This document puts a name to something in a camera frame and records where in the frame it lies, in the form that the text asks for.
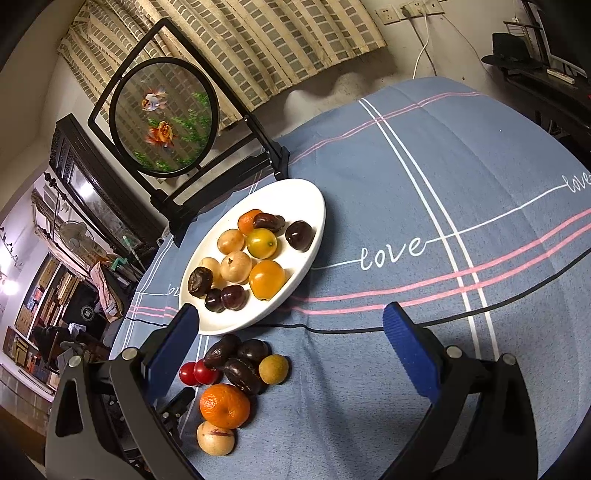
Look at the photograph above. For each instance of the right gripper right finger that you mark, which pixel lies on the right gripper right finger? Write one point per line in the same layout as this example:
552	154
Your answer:
480	424

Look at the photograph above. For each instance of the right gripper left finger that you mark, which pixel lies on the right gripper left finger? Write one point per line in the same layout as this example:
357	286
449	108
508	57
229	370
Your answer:
103	422

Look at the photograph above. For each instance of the red cherry tomato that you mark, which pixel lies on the red cherry tomato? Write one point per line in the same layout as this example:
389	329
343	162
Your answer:
186	374
204	375

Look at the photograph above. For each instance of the small tan longan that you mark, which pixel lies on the small tan longan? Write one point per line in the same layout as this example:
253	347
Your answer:
274	369

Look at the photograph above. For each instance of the beige fruit with mark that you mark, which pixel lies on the beige fruit with mark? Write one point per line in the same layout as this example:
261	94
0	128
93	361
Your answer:
213	440

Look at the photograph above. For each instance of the large orange mandarin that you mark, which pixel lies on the large orange mandarin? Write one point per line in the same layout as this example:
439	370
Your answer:
224	406

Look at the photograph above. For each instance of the dark brown wrinkled fruit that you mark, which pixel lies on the dark brown wrinkled fruit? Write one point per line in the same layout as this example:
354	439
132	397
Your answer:
243	375

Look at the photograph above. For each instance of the dark plum front left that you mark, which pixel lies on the dark plum front left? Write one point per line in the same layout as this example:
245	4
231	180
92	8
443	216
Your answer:
213	301

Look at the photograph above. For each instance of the dark brown plum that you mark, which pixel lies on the dark brown plum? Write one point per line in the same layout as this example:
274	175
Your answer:
253	351

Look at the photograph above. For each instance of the dark wrinkled date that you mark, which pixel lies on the dark wrinkled date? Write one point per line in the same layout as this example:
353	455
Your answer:
200	281

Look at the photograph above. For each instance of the pale beige fruit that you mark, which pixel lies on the pale beige fruit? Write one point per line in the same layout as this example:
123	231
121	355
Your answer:
213	265

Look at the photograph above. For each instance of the standing fan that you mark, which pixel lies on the standing fan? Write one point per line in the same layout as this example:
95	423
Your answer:
76	237

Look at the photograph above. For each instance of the beige apple shaped fruit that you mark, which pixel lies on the beige apple shaped fruit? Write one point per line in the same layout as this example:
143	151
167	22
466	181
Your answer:
235	267

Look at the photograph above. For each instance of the orange yellow tomato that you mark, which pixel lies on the orange yellow tomato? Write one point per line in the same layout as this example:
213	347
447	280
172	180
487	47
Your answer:
266	279

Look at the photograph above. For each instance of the tan round fruit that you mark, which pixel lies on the tan round fruit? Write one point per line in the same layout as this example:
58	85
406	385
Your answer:
230	241

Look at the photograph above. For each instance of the dark wooden framed mirror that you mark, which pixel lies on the dark wooden framed mirror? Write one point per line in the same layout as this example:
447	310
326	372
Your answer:
124	222

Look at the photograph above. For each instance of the yellow green tomato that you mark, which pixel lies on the yellow green tomato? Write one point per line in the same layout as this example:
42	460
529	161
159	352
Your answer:
261	244

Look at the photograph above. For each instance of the small orange mandarin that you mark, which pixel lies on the small orange mandarin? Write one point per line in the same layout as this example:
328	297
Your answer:
245	222

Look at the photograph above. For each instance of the blue striped tablecloth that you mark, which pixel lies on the blue striped tablecloth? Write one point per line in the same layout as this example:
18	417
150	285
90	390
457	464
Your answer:
470	216

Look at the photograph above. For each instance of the dark date on plate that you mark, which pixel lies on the dark date on plate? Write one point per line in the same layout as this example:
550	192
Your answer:
274	223

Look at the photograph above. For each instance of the dark plum right side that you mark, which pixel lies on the dark plum right side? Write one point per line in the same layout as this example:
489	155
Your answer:
300	235

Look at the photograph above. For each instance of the white oval plate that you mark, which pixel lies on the white oval plate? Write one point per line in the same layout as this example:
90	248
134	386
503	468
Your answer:
292	199

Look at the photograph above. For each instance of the round goldfish screen ornament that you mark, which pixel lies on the round goldfish screen ornament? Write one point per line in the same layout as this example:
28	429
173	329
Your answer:
179	129

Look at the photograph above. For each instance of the black desk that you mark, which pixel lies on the black desk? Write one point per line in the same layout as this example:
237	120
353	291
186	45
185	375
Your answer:
561	103

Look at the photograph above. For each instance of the checked beige curtain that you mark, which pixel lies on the checked beige curtain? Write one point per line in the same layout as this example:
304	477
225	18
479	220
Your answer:
260	48

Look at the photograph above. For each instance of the wall power socket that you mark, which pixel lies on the wall power socket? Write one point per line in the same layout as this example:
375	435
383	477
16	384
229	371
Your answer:
391	14

